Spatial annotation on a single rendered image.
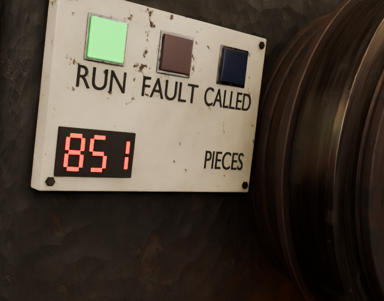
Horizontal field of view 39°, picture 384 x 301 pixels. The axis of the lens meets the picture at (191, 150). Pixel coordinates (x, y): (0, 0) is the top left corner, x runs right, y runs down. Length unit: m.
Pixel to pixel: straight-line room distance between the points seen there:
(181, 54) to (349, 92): 0.17
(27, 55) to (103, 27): 0.07
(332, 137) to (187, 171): 0.15
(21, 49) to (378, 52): 0.34
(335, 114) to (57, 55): 0.27
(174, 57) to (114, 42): 0.07
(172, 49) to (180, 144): 0.10
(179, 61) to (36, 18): 0.14
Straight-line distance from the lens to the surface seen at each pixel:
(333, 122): 0.56
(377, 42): 0.58
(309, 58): 0.60
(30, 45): 0.51
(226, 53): 0.59
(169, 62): 0.55
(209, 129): 0.59
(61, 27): 0.49
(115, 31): 0.51
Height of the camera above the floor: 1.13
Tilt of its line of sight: 3 degrees down
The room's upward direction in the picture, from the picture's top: 7 degrees clockwise
